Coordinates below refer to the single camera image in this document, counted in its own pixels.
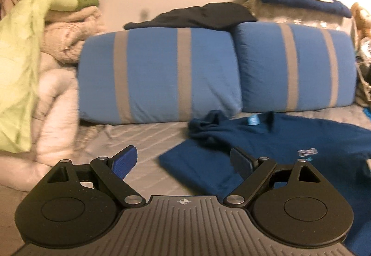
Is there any white rope-trimmed bag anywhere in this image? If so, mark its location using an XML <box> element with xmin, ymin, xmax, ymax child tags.
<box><xmin>349</xmin><ymin>3</ymin><xmax>371</xmax><ymax>106</ymax></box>

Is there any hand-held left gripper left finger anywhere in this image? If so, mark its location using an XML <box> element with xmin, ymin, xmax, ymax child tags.
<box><xmin>46</xmin><ymin>145</ymin><xmax>146</xmax><ymax>207</ymax></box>

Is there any light green blanket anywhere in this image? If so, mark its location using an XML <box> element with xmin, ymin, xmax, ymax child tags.
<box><xmin>0</xmin><ymin>0</ymin><xmax>99</xmax><ymax>153</ymax></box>

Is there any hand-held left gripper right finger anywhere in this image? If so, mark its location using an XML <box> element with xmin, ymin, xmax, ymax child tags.
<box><xmin>224</xmin><ymin>147</ymin><xmax>323</xmax><ymax>207</ymax></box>

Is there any blue t-shirt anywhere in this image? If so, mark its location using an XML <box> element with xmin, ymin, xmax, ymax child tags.
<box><xmin>158</xmin><ymin>110</ymin><xmax>371</xmax><ymax>253</ymax></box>

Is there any beige comforter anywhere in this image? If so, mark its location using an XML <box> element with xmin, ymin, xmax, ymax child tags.
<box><xmin>0</xmin><ymin>7</ymin><xmax>106</xmax><ymax>187</ymax></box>

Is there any blue grey-striped pillow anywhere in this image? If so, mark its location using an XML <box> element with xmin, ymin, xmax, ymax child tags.
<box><xmin>232</xmin><ymin>22</ymin><xmax>358</xmax><ymax>114</ymax></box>
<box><xmin>77</xmin><ymin>27</ymin><xmax>243</xmax><ymax>126</ymax></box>

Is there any dark navy garment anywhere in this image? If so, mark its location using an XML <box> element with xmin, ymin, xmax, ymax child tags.
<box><xmin>123</xmin><ymin>3</ymin><xmax>258</xmax><ymax>32</ymax></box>

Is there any grey quilted mattress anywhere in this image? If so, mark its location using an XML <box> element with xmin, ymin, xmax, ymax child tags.
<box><xmin>0</xmin><ymin>102</ymin><xmax>371</xmax><ymax>204</ymax></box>

